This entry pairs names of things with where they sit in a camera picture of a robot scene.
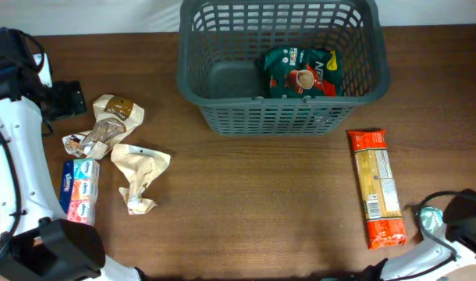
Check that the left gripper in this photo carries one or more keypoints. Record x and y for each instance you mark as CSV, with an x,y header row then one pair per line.
x,y
69,98

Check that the grey plastic basket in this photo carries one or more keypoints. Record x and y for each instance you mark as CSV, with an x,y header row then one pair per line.
x,y
221,41

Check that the green Nescafe coffee bag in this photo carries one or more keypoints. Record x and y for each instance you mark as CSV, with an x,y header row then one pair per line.
x,y
292,72

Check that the orange spaghetti pasta packet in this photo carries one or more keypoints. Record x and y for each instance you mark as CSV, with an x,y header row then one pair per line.
x,y
382,210

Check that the small light green packet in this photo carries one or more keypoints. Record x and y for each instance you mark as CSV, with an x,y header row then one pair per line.
x,y
430,218

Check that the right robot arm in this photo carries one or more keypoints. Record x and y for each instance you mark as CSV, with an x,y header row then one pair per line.
x,y
452,246

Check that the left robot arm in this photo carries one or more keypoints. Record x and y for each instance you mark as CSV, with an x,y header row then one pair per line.
x,y
37,241

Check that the beige brown snack bag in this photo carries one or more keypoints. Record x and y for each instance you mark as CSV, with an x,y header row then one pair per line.
x,y
115,118

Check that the Kleenex tissue multipack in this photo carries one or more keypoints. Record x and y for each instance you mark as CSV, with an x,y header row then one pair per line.
x,y
79,190

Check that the crumpled beige paper bag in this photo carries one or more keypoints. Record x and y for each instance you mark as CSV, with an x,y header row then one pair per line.
x,y
140,166

